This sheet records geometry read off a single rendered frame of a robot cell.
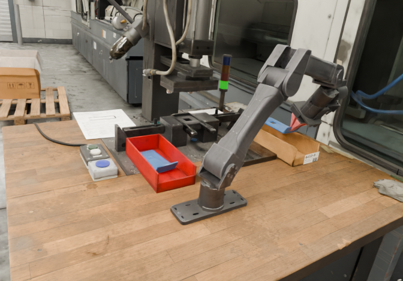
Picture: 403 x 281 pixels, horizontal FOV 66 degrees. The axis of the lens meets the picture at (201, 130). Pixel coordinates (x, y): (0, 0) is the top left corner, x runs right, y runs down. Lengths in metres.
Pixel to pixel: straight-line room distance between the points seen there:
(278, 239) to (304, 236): 0.07
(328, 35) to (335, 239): 0.91
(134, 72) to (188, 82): 3.20
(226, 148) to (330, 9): 0.92
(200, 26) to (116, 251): 0.71
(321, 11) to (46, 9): 9.16
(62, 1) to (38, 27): 1.00
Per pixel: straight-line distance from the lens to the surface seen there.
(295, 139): 1.23
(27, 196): 0.89
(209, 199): 0.77
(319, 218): 0.88
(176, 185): 0.87
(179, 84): 1.03
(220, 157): 0.74
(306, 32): 1.56
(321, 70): 0.95
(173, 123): 1.09
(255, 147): 1.15
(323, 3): 1.52
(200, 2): 1.05
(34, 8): 10.16
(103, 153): 1.00
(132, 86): 4.27
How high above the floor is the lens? 1.37
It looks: 21 degrees down
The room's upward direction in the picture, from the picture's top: 6 degrees clockwise
